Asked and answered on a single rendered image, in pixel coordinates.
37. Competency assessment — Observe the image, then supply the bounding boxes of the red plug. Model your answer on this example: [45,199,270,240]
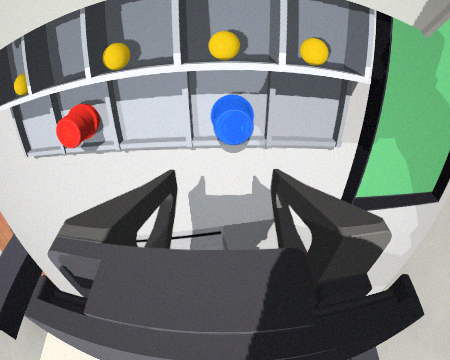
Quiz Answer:
[56,104,100,148]

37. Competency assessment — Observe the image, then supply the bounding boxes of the green tray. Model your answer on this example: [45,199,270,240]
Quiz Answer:
[341,10,450,211]

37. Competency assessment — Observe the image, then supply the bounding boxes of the yellow ball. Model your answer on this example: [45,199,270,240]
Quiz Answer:
[14,73,28,95]
[300,38,329,66]
[209,31,240,60]
[103,43,130,70]

